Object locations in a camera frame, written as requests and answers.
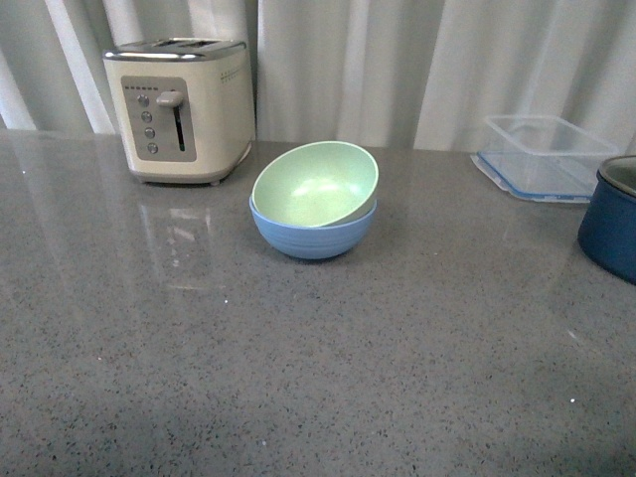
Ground blue plastic bowl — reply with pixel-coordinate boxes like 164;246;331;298
248;199;378;260

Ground green plastic bowl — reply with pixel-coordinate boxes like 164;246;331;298
251;141;380;228

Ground white curtain backdrop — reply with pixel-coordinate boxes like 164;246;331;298
1;1;635;154

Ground cream two-slot toaster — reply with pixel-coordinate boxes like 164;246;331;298
102;38;255;184

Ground clear plastic food container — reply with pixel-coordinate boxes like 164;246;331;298
471;114;618;204

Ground blue saucepan with handle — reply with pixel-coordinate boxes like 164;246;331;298
577;155;635;284

